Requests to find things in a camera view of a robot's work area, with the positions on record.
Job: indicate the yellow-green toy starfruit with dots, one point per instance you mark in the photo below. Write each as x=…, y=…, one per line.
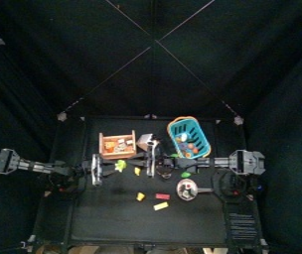
x=120, y=165

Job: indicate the grey white cube box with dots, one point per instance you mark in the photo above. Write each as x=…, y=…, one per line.
x=144, y=141

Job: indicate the red toy block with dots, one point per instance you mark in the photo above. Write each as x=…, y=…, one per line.
x=162, y=196

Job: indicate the blue toy food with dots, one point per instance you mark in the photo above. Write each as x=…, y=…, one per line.
x=182, y=146

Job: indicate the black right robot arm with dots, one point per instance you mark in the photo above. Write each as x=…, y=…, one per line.
x=228, y=162

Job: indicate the yellow toy bar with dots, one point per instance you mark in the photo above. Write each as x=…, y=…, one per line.
x=160, y=206

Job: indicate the small yellow toy wedge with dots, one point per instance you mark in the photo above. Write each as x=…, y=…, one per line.
x=136, y=171

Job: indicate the yellow toy cheese chunk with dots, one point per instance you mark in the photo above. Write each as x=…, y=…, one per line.
x=140, y=196

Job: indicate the orange toy tool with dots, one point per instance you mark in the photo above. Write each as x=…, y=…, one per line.
x=109, y=146

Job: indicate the green toy vegetable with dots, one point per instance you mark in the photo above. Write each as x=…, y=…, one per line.
x=184, y=174

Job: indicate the teal basket orange rim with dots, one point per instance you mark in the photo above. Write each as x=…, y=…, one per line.
x=188, y=137

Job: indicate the wooden toy toolbox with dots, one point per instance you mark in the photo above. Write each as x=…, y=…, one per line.
x=117, y=146

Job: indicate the orange toy food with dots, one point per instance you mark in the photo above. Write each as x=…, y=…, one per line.
x=188, y=154

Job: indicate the small green toy leaf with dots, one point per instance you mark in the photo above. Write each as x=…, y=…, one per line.
x=174, y=154

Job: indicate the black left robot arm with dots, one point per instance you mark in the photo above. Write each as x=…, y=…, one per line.
x=29, y=165

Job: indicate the white toy egg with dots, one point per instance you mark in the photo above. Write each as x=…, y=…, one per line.
x=183, y=136

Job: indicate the white printed label plate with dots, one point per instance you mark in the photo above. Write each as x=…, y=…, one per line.
x=242, y=225

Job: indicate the white toy tool piece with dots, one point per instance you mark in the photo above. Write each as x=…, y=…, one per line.
x=121, y=141

